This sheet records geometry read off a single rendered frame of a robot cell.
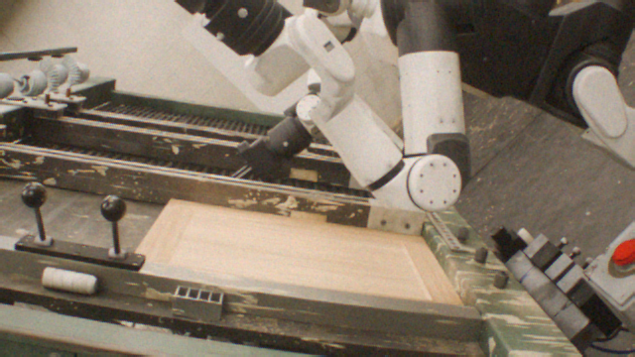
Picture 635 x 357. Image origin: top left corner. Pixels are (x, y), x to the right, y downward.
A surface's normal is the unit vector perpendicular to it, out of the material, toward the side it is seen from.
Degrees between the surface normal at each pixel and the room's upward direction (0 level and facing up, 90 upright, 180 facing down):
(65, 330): 54
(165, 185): 90
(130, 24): 90
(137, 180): 90
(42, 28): 90
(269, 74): 105
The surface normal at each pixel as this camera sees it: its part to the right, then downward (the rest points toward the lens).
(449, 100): 0.27, -0.03
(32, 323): 0.16, -0.96
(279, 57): -0.16, 0.73
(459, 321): 0.04, 0.22
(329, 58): 0.67, -0.41
